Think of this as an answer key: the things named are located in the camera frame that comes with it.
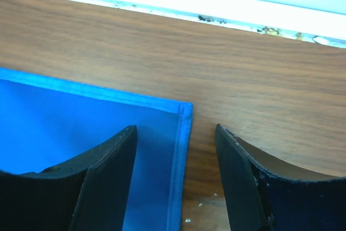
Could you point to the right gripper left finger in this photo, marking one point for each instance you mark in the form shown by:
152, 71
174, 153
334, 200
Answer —
87, 192

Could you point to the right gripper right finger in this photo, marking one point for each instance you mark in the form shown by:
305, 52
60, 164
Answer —
263, 192

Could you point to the blue cloth napkin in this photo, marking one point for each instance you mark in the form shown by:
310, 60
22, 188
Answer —
45, 121

